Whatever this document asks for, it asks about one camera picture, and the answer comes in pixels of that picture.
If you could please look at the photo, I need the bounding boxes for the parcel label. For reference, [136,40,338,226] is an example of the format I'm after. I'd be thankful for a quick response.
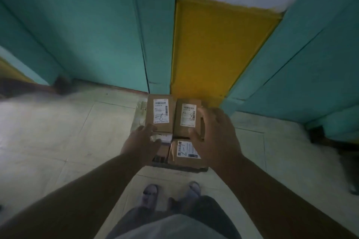
[145,94,177,133]
[173,99,207,139]

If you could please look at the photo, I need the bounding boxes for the dark grey shorts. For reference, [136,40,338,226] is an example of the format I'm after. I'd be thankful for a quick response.
[105,195,242,239]

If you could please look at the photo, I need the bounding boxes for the person's left forearm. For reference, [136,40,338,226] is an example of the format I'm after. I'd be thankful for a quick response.
[0,152,146,239]

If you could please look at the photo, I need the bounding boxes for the black flat tray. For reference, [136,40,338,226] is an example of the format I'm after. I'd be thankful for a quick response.
[151,160,209,174]

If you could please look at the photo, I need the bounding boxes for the large white tape-wrapped box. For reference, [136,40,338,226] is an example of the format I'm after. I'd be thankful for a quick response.
[134,101,148,133]

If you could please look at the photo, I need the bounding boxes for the person's right hand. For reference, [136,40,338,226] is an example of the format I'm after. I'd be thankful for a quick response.
[188,107,243,175]

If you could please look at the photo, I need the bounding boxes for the small parcel marked 1-7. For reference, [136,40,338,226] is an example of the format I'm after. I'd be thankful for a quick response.
[168,139,209,170]

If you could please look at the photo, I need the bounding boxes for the person's right forearm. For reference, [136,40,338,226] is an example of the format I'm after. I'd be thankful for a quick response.
[216,153,359,239]

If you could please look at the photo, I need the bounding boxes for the person's left hand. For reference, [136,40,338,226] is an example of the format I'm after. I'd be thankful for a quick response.
[120,124,162,167]

